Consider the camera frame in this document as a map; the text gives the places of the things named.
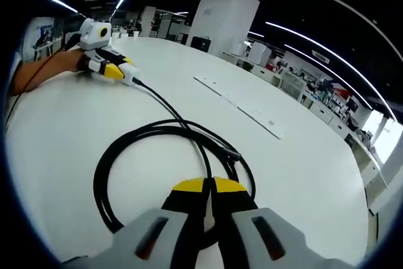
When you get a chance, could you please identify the white desk cable cover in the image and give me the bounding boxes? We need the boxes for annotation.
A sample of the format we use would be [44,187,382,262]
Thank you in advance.
[192,75,286,140]

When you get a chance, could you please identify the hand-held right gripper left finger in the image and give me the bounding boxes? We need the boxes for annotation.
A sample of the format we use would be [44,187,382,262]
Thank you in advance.
[61,176,211,269]

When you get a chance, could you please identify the small black cabinet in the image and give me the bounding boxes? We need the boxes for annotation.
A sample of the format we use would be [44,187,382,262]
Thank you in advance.
[191,36,211,52]

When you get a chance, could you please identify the white tall cabinet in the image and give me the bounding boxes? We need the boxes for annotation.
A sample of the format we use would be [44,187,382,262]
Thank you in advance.
[140,6,157,37]

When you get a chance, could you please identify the black Type-C cable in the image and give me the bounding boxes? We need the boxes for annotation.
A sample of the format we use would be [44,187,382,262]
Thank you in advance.
[93,76,256,235]

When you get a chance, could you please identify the thin gripper cable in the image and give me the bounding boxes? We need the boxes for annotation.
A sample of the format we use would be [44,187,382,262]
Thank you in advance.
[4,47,69,131]

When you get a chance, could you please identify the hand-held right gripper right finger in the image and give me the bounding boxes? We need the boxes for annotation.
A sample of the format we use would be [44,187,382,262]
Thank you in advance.
[210,176,358,269]

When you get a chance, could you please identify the white mesh chair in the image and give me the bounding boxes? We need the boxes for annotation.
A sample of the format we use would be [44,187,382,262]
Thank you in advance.
[281,72,307,101]

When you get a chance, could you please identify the white box appliance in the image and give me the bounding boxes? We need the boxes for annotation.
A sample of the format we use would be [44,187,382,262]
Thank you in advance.
[250,43,272,65]

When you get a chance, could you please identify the blue white banner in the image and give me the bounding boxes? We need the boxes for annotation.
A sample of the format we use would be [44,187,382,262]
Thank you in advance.
[30,16,57,62]

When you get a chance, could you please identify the person's left hand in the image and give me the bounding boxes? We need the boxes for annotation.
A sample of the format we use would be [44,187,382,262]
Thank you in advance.
[74,49,95,78]

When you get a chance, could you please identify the white square pillar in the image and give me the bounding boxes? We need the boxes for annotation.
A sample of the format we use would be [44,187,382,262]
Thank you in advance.
[188,0,261,59]

